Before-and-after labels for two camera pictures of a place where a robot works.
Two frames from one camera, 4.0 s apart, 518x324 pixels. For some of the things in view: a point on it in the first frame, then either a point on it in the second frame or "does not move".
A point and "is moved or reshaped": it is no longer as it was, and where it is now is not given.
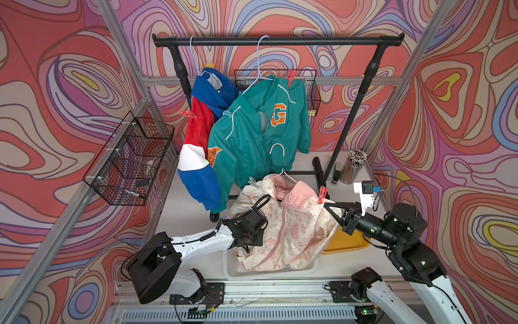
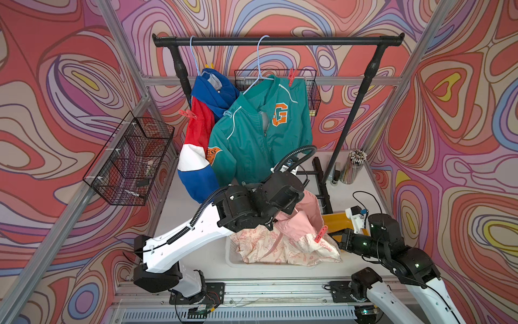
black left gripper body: x=255 y=239 → x=289 y=207
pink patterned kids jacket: x=300 y=227 is moved or reshaped
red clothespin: x=322 y=194 → x=321 y=234
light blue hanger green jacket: x=259 y=77 does not move
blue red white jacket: x=197 y=183 does not move
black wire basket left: x=123 y=173 does not move
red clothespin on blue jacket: x=188 y=113 does not move
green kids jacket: x=257 y=132 does not move
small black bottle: x=336 y=174 does not move
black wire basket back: x=244 y=78 does not move
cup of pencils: x=353 y=166 does not move
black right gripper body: x=353 y=222 → x=352 y=242
